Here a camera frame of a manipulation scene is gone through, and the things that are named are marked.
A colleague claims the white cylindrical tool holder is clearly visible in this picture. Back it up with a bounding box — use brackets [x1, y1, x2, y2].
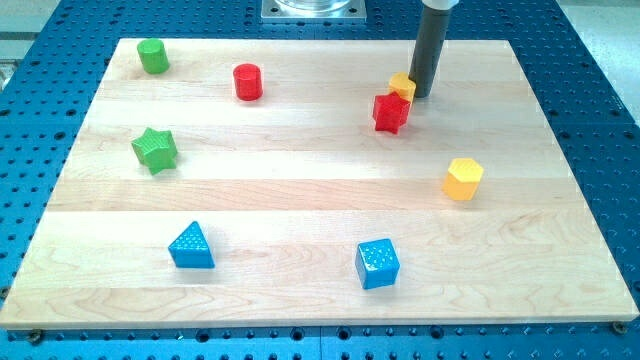
[422, 0, 458, 11]

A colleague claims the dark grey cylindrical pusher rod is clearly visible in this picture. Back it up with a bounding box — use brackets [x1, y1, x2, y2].
[409, 6, 451, 98]

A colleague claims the yellow heart block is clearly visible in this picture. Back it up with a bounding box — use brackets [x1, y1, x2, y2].
[388, 72, 416, 103]

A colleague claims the yellow hexagon block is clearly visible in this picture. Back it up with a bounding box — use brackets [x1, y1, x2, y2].
[442, 158, 484, 201]

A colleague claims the red star block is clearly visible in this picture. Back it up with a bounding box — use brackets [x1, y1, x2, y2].
[372, 92, 411, 134]

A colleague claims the red cylinder block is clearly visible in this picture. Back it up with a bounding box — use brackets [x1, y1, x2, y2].
[233, 63, 263, 101]

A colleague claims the blue cube block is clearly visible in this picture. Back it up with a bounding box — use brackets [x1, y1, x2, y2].
[355, 238, 400, 290]

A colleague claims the light wooden board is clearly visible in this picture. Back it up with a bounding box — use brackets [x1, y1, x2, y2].
[1, 38, 638, 329]

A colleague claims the green cylinder block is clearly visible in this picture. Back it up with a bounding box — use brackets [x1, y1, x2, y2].
[136, 38, 170, 74]

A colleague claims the green star block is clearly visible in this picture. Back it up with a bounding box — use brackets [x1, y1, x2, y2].
[131, 128, 178, 175]

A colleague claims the blue triangle block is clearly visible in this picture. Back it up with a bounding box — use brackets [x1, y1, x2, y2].
[168, 221, 215, 269]

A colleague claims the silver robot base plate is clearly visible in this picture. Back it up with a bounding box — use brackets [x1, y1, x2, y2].
[260, 0, 367, 23]

